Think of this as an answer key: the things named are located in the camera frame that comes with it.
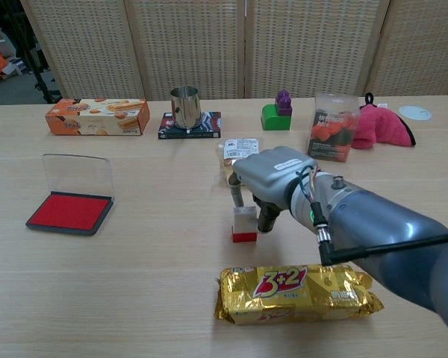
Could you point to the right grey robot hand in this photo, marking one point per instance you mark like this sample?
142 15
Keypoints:
272 175

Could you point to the red white stamp block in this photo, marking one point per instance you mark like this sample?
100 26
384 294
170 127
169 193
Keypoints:
243 223

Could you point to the bread in clear wrapper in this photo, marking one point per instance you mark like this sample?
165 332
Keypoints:
240 147

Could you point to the green toy block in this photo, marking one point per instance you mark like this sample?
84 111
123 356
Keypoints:
272 120

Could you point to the clear box with orange contents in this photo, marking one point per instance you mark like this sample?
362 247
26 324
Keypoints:
328 130

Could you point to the purple toy block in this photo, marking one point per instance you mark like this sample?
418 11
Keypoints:
283 101

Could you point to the stainless steel cup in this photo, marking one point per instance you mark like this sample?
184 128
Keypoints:
186 108

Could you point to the pink oven mitt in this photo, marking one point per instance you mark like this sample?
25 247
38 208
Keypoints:
381 127

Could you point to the gold foil biscuit pack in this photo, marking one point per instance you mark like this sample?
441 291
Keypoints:
295 298

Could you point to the wooden rattan folding screen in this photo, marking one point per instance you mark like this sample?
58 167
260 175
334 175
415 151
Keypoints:
194 44

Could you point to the white round table grommet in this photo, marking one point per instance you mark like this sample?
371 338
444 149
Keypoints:
414 112

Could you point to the orange egg roll box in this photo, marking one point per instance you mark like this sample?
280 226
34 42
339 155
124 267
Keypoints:
97 121

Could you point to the red ink pad clear lid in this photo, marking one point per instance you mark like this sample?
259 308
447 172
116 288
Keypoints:
74 210

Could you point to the black tripod stand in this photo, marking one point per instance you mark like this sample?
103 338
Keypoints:
41 80

